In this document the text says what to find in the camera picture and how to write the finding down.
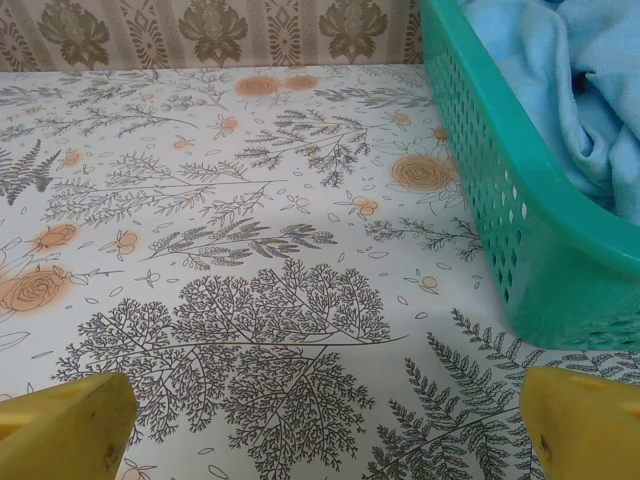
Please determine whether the light blue printed t-shirt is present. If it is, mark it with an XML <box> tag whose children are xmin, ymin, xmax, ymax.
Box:
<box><xmin>458</xmin><ymin>0</ymin><xmax>640</xmax><ymax>227</ymax></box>

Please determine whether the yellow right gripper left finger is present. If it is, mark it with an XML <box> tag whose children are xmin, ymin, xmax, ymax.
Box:
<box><xmin>0</xmin><ymin>372</ymin><xmax>139</xmax><ymax>480</ymax></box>

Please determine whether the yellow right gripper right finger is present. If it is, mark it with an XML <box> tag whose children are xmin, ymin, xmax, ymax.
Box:
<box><xmin>519</xmin><ymin>366</ymin><xmax>640</xmax><ymax>480</ymax></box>

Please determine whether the teal plastic basket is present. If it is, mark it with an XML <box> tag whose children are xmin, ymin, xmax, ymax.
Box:
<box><xmin>419</xmin><ymin>0</ymin><xmax>640</xmax><ymax>352</ymax></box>

